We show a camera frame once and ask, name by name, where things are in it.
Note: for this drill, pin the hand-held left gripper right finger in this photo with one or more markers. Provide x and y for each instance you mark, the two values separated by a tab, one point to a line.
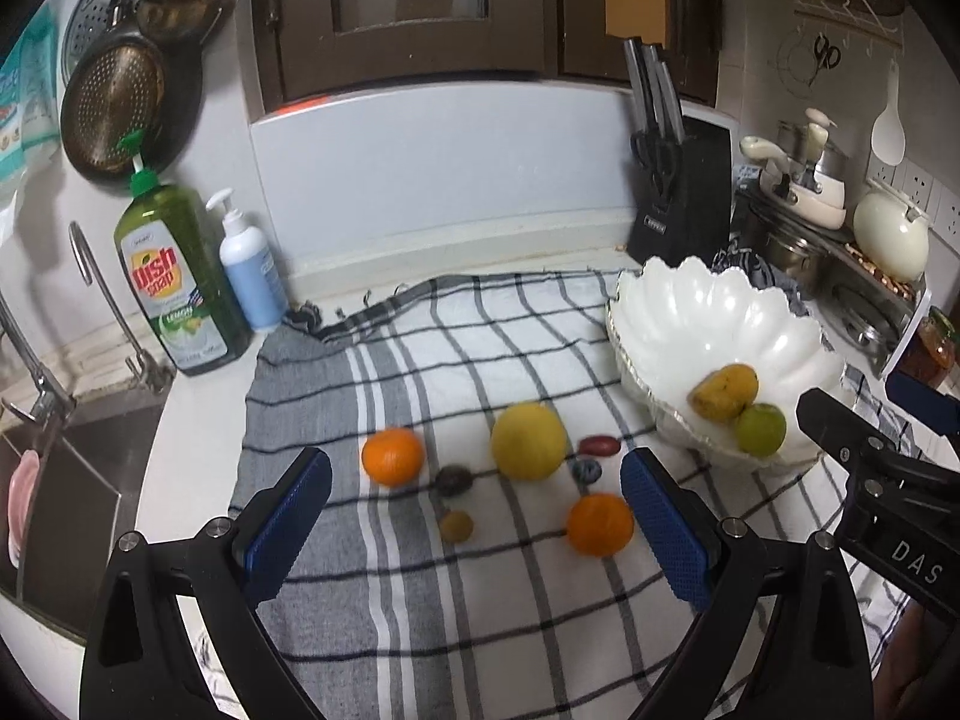
664	532

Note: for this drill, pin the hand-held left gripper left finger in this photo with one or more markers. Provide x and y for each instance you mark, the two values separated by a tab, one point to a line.
289	521

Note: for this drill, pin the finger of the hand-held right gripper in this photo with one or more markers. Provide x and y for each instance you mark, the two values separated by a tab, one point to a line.
926	401
840	427

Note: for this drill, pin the orange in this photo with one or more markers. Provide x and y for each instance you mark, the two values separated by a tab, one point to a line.
391	456
600	525

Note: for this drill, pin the dark blue berry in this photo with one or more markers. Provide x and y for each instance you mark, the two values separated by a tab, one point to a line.
587	472

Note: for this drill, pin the red oval fruit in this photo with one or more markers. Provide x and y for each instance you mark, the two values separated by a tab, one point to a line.
598	445

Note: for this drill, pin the large yellow citrus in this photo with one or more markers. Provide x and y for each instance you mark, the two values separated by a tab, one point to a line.
529	441

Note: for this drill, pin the white scalloped bowl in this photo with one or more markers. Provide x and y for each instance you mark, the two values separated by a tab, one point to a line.
712	322

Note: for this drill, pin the small brown round fruit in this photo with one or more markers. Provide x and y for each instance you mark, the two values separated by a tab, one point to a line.
456	526

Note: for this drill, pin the dark purple round fruit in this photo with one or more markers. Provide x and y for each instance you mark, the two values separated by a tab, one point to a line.
454	481

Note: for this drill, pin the person's right forearm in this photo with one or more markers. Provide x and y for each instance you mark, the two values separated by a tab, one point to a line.
911	660

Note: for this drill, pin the jar with red contents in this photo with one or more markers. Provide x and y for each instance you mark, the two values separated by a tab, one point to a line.
930	349

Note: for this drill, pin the green lime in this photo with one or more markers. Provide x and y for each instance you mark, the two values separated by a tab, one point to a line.
760	429

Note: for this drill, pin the steel pot lid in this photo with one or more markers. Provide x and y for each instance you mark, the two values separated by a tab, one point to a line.
862	322

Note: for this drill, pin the yellow mango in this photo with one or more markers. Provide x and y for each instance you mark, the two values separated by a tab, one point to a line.
720	392

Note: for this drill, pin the metal counter rack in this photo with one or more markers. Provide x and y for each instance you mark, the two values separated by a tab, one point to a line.
862	277

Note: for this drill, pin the cream kettle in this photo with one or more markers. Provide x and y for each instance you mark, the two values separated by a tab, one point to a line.
889	236

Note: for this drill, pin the dark striped cloth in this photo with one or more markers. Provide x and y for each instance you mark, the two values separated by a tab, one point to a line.
757	266

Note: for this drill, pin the large steel pot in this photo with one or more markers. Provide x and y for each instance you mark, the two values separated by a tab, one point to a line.
784	244

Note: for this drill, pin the thin curved faucet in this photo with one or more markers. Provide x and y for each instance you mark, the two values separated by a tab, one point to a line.
150	371

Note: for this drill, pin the steel sink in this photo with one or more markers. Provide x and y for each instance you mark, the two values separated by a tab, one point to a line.
75	510

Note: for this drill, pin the grey checked cloth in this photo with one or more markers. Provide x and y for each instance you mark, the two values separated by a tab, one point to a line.
450	360

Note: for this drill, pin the white pump bottle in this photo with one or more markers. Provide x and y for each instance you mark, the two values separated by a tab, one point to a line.
251	277

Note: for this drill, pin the pink dish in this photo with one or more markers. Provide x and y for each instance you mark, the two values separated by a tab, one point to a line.
22	502

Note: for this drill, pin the green dish soap bottle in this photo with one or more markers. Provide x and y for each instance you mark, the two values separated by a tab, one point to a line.
172	277

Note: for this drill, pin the white rice paddle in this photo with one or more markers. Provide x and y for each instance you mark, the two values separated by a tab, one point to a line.
889	131

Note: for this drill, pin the black knife block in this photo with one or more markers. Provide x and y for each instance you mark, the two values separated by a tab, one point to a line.
690	195

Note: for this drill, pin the steel lever faucet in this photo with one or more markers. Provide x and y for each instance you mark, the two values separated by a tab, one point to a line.
45	390

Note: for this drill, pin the white cutting board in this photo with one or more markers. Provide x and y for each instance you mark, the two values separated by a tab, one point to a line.
712	118

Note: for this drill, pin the black hanging scissors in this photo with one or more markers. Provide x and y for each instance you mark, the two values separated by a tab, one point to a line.
827	56

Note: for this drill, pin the hanging strainer pan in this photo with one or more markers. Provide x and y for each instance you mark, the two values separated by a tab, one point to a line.
112	105

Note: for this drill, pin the teal printed packet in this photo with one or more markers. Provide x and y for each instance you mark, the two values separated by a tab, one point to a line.
34	90

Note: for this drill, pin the white wall sockets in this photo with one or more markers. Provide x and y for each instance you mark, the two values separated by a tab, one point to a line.
919	184

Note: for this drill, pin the brown wooden window frame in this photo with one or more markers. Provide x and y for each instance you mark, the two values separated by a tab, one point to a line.
300	52

